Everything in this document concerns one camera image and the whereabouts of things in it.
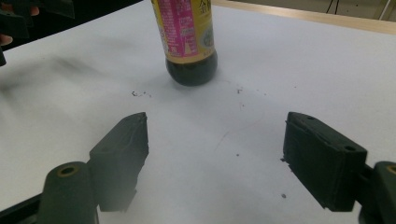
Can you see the wooden table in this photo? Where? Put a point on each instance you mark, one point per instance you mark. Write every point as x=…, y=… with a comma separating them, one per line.
x=327, y=19

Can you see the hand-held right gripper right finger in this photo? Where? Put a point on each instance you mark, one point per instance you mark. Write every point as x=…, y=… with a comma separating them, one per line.
x=323, y=161

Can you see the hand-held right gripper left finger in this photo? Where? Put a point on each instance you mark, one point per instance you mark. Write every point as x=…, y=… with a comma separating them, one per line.
x=121, y=158

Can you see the dark soy sauce bottle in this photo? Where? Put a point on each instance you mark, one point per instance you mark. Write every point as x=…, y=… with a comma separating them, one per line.
x=190, y=43

